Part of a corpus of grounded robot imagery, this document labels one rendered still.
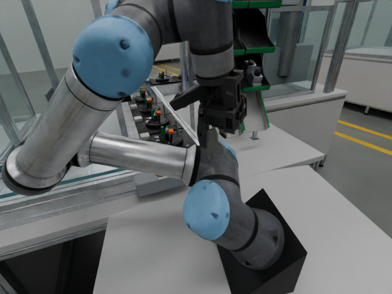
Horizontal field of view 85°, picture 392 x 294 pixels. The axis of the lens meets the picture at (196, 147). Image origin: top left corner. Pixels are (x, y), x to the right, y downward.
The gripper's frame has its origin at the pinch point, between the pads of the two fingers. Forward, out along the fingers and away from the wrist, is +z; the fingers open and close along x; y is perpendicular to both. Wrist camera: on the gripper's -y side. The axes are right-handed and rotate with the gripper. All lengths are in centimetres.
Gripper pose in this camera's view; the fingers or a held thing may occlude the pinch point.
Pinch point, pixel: (214, 146)
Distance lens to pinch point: 54.6
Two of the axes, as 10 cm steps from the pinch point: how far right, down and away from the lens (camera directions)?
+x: 5.0, -6.5, 5.8
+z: 1.6, 7.2, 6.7
